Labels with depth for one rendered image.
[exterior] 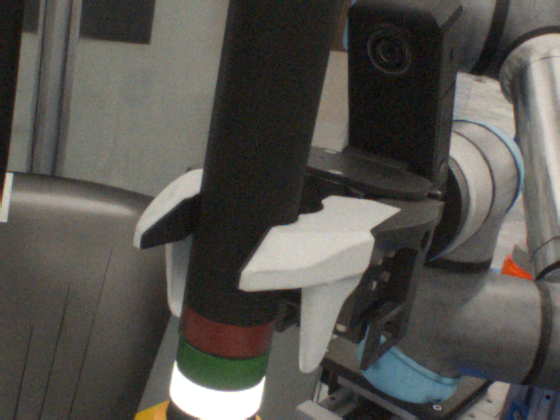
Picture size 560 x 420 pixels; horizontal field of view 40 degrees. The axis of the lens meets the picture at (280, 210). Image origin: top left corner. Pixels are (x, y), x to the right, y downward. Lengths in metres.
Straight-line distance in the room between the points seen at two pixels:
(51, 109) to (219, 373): 0.84
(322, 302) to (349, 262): 0.02
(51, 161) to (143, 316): 0.71
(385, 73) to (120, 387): 0.20
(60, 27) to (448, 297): 0.70
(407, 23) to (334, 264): 0.12
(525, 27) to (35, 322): 0.56
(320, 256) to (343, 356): 0.93
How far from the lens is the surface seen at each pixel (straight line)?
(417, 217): 0.30
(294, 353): 1.79
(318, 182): 0.33
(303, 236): 0.25
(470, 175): 0.43
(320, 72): 0.25
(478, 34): 0.80
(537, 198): 0.65
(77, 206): 0.44
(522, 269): 4.39
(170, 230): 0.26
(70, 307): 0.41
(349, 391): 1.18
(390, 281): 0.36
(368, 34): 0.34
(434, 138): 0.36
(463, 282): 0.51
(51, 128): 1.09
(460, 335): 0.53
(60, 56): 1.07
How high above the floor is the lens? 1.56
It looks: 17 degrees down
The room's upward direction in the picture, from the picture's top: 11 degrees clockwise
